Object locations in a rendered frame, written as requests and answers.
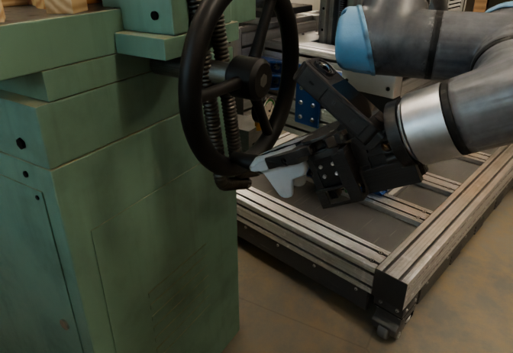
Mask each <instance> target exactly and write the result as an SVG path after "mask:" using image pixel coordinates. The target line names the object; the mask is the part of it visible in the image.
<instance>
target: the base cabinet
mask: <svg viewBox="0 0 513 353"><path fill-rule="evenodd" d="M239 330H240V319H239V287H238V256H237V194H236V190H230V191H223V190H220V189H219V188H218V187H217V186H216V183H215V180H214V176H213V173H212V172H211V171H210V170H208V169H207V168H205V167H204V166H203V165H202V164H201V163H200V162H199V161H198V160H197V158H196V157H195V155H194V154H193V153H192V150H191V148H190V147H189V144H188V142H187V140H186V136H185V134H184V131H183V129H182V122H181V118H180V114H179V113H177V114H174V115H172V116H170V117H168V118H165V119H163V120H161V121H158V122H157V123H154V124H152V125H150V126H147V127H145V128H143V129H140V130H139V131H136V132H134V133H132V134H129V135H128V136H125V137H123V138H121V139H118V140H116V141H114V142H111V143H110V144H107V145H105V146H103V147H100V148H98V149H96V150H94V151H91V152H89V153H87V154H84V155H82V156H81V157H77V158H76V159H74V160H71V161H69V162H67V163H65V164H62V165H60V166H58V167H55V168H53V169H51V170H48V169H47V168H44V167H41V166H38V165H36V164H33V163H31V162H28V161H26V160H22V159H21V158H18V157H15V156H12V155H10V154H6V153H5V152H2V151H0V353H222V351H223V350H224V349H225V347H226V346H227V345H228V343H229V342H230V341H231V340H232V338H233V337H234V336H235V335H236V334H237V333H238V331H239Z"/></svg>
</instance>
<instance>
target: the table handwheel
mask: <svg viewBox="0 0 513 353"><path fill-rule="evenodd" d="M232 1H233V0H202V1H201V3H200V4H199V6H198V8H197V10H196V12H195V14H194V16H193V18H192V21H191V23H190V25H189V29H188V32H187V35H186V38H185V42H184V45H183V49H182V56H181V57H177V58H175V59H171V60H167V61H164V60H155V59H150V68H151V70H152V71H153V73H155V74H158V75H163V76H171V77H175V78H179V84H178V97H179V114H180V118H181V122H182V129H183V131H184V134H185V136H186V140H187V142H188V144H189V147H190V148H191V150H192V153H193V154H194V155H195V157H196V158H197V160H198V161H199V162H200V163H201V164H202V165H203V166H204V167H205V168H207V169H208V170H210V171H211V172H212V173H215V174H217V175H221V176H224V177H234V176H238V175H241V174H243V173H246V172H248V171H249V170H247V169H244V168H243V167H240V166H238V165H236V164H233V163H231V161H230V158H229V157H225V156H224V155H222V154H220V153H219V152H218V151H217V150H216V148H215V147H214V145H213V144H212V142H211V139H210V137H209V136H208V132H207V129H206V127H205V120H204V115H203V110H202V104H203V103H205V102H207V101H210V100H212V99H214V98H217V97H219V96H222V95H224V94H226V93H229V94H230V95H231V96H233V97H238V98H242V99H249V100H250V101H251V103H252V106H253V108H254V111H255V112H256V116H257V118H258V121H259V123H260V127H261V130H262V134H261V135H260V137H259V138H258V140H257V141H256V142H255V144H254V145H253V146H252V147H251V148H250V149H249V150H248V151H246V152H245V153H249V154H259V155H260V154H262V153H264V152H266V151H269V150H271V149H272V148H273V146H274V145H275V143H276V142H277V140H278V138H279V136H280V134H281V133H282V130H283V128H284V126H285V123H286V120H287V118H288V116H289V112H290V109H291V107H292V101H293V98H294V94H295V87H296V83H297V82H296V81H295V80H294V79H293V76H294V74H295V72H296V71H297V70H298V62H299V42H298V28H297V23H296V19H295V13H294V10H293V7H292V3H291V2H290V0H264V3H263V9H262V12H261V15H260V20H259V24H258V27H257V30H256V33H255V37H254V39H253V43H252V46H251V49H250V53H249V56H242V55H237V56H235V57H234V58H233V59H232V60H231V62H224V61H220V60H213V61H212V63H211V68H210V69H209V73H208V75H209V79H210V80H211V83H213V84H214V85H213V86H209V87H207V88H204V89H203V88H202V77H203V71H204V65H205V58H206V54H207V51H208V45H209V43H210V40H211V36H212V34H213V32H214V29H215V27H216V24H217V23H218V20H219V19H220V17H221V15H222V14H223V12H224V10H225V9H226V7H227V6H228V5H229V4H230V3H231V2H232ZM273 10H274V12H275V13H276V17H277V20H278V23H279V29H280V34H281V40H282V72H281V79H280V84H279V91H278V95H277V98H276V103H275V105H274V108H273V112H272V114H271V116H270V118H269V119H268V117H267V114H266V111H265V108H264V105H263V100H262V98H263V97H264V96H265V95H266V94H267V93H268V91H269V89H270V86H271V83H272V70H271V67H270V65H269V63H268V62H267V60H265V59H263V58H261V55H262V52H263V46H264V43H265V39H266V34H267V31H268V28H269V23H270V21H271V17H272V15H273Z"/></svg>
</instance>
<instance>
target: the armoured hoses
mask: <svg viewBox="0 0 513 353"><path fill-rule="evenodd" d="M201 1H202V0H188V3H189V14H190V16H189V17H190V18H191V20H190V22H191V21H192V18H193V16H194V14H195V12H196V10H197V8H198V6H199V4H200V3H201ZM224 21H225V19H224V14H222V15H221V17H220V19H219V20H218V23H217V24H216V27H215V29H214V32H213V34H212V36H211V37H212V39H211V40H212V41H213V43H212V45H213V50H214V53H213V54H215V56H214V58H215V60H220V61H224V62H230V58H229V56H230V54H229V53H228V52H229V49H228V45H227V37H226V34H227V33H226V32H225V31H226V28H225V23H224ZM210 49H211V47H210V46H209V45H208V51H207V54H206V58H205V65H204V71H203V77H202V88H203V89H204V88H207V87H209V86H213V85H214V84H213V83H211V80H210V79H209V75H208V73H209V69H210V68H211V63H212V61H213V60H212V59H211V57H212V55H211V51H210ZM220 98H221V105H222V107H221V108H222V109H223V110H222V112H223V116H224V118H223V119H224V126H225V131H226V132H225V134H226V138H227V140H226V141H227V148H228V151H229V152H228V154H229V157H231V154H232V153H233V152H234V151H236V152H242V147H241V140H240V133H239V132H240V131H239V127H238V125H239V124H238V119H237V109H236V105H235V103H236V102H235V97H233V96H231V95H230V94H229V93H226V94H224V95H222V96H220ZM217 100H218V98H214V99H212V100H210V101H207V102H205V103H203V104H202V105H203V106H204V108H203V110H204V114H205V116H204V117H205V122H206V123H205V125H206V126H207V127H206V129H207V132H208V136H209V137H210V139H211V142H212V144H213V145H214V147H215V148H216V150H217V151H218V152H219V153H220V154H222V155H224V156H225V154H224V152H225V151H224V144H223V140H222V139H223V137H222V133H221V130H222V129H221V122H220V117H219V116H220V114H219V110H218V107H219V106H218V102H217ZM260 174H261V173H254V172H252V171H250V170H249V171H248V172H246V173H243V174H241V175H238V176H230V177H229V176H221V175H217V174H215V173H213V176H214V180H215V183H216V186H217V187H218V188H219V189H220V190H223V191H230V190H237V189H248V188H250V187H251V184H252V180H251V179H250V178H249V177H258V176H259V175H260Z"/></svg>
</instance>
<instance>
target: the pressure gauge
mask: <svg viewBox="0 0 513 353"><path fill-rule="evenodd" d="M262 100H263V105H264V108H265V111H266V114H267V117H268V119H269V118H270V116H271V114H272V112H273V108H274V105H275V103H276V100H275V98H274V97H272V96H264V97H263V98H262ZM272 104H273V105H272ZM271 106H272V108H271ZM270 109H271V112H269V110H270ZM251 114H252V118H253V120H254V121H255V126H256V130H257V131H261V127H260V123H259V121H258V118H257V115H256V112H255V111H254V108H253V106H252V111H251Z"/></svg>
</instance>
